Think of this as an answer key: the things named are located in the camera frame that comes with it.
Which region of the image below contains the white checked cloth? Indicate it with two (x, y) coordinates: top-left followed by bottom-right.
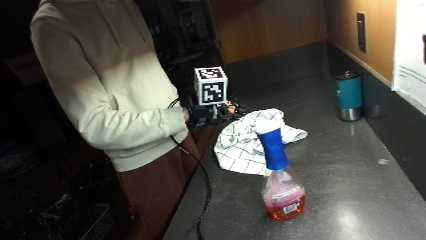
(213, 107), (309, 177)

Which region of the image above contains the teal steel travel tumbler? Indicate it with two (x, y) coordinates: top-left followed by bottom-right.
(333, 70), (365, 123)

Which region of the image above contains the the person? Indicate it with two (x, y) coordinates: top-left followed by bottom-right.
(29, 0), (202, 240)

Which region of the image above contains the black glove cable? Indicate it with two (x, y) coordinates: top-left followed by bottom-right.
(166, 97), (213, 240)

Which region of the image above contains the orange spray bottle blue top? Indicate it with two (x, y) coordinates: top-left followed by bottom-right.
(253, 119), (307, 221)

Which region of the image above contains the black wall outlet plate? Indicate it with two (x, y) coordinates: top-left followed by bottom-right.
(355, 11), (367, 54)

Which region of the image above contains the white marker cube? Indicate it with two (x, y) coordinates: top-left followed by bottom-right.
(193, 66), (229, 107)

